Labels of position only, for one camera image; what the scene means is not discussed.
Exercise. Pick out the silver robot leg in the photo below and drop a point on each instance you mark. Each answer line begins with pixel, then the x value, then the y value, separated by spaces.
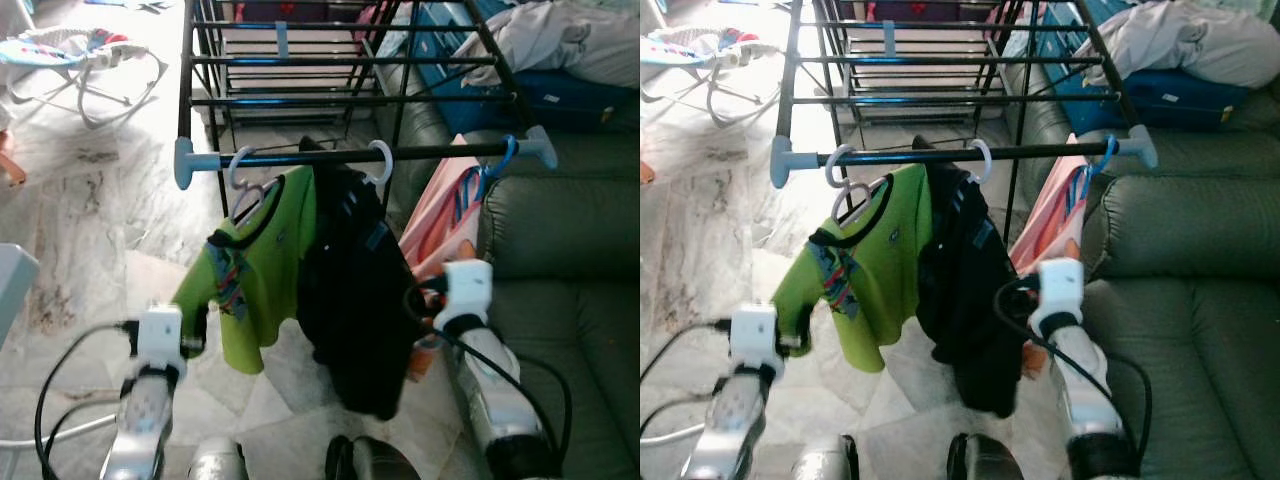
pixel 380 465
pixel 825 462
pixel 1000 465
pixel 215 462

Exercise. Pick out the pink garment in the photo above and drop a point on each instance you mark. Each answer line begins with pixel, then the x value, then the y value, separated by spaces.
pixel 440 215
pixel 1045 215

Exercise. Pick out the silver left robot leg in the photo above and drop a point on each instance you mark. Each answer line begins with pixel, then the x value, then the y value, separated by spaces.
pixel 215 462
pixel 825 462

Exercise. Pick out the pale blue clip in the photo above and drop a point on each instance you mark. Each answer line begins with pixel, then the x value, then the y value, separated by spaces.
pixel 889 40
pixel 282 40

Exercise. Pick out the black shirt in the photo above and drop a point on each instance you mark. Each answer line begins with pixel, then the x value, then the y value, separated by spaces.
pixel 350 300
pixel 965 290

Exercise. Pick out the white metal tube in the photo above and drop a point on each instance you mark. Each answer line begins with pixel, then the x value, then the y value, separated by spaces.
pixel 670 437
pixel 60 430

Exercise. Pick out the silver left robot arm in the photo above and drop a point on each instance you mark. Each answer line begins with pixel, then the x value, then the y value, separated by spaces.
pixel 730 420
pixel 140 420

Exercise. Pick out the green shirt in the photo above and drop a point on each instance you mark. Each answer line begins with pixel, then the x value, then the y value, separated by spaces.
pixel 880 270
pixel 270 270

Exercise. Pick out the silver right robot leg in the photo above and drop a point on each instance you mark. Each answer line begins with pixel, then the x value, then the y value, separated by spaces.
pixel 1000 465
pixel 380 465

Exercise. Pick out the blue plastic hanger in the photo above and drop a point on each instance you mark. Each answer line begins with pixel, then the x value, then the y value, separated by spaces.
pixel 512 157
pixel 1112 155

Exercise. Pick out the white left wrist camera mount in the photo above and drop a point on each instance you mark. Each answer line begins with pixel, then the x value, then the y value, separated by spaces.
pixel 755 335
pixel 160 335

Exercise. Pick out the pale grey cloth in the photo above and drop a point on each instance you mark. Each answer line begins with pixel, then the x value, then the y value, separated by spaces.
pixel 560 40
pixel 1180 40

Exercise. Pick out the white plastic hanger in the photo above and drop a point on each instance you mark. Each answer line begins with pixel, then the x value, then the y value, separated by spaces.
pixel 388 165
pixel 830 168
pixel 987 162
pixel 232 168

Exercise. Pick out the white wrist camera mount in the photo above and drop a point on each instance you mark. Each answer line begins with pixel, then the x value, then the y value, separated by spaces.
pixel 755 335
pixel 468 290
pixel 160 335
pixel 1060 290

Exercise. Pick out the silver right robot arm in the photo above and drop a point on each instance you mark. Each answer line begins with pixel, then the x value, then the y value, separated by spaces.
pixel 1085 380
pixel 490 385

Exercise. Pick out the baby bouncer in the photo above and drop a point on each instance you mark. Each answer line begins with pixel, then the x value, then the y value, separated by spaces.
pixel 60 48
pixel 680 50

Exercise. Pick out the blue bag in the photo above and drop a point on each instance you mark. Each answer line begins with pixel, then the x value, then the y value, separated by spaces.
pixel 540 100
pixel 1170 100

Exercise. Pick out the grey green leather sofa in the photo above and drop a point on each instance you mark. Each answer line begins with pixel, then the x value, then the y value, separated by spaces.
pixel 1180 220
pixel 560 220

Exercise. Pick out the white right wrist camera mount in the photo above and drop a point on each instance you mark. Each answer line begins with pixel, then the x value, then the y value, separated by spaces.
pixel 468 290
pixel 1060 290

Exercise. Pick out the orange plastic item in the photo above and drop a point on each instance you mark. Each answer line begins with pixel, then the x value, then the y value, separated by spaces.
pixel 645 172
pixel 8 165

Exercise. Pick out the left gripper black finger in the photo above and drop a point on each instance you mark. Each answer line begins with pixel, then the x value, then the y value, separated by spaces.
pixel 797 322
pixel 198 322

